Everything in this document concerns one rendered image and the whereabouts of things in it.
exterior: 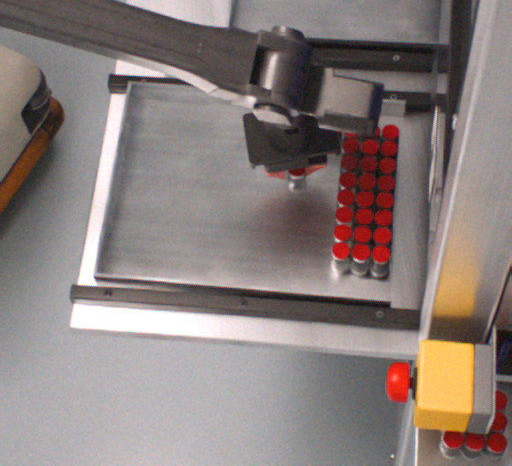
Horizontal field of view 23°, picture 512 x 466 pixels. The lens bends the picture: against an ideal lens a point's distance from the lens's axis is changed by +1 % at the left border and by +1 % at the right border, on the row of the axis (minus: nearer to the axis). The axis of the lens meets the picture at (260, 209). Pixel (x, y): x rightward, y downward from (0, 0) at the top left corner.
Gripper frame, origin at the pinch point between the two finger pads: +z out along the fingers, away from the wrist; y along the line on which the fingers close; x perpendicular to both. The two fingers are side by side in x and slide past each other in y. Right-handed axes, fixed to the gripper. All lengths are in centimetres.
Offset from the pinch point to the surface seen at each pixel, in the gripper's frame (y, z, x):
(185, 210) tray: -13.7, 3.6, -1.3
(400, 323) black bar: 8.8, 2.5, -19.9
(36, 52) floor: -47, 91, 85
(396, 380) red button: 6.1, -9.1, -30.0
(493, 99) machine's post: 13, -54, -25
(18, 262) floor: -54, 91, 37
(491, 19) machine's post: 12, -63, -25
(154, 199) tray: -17.2, 3.5, 0.8
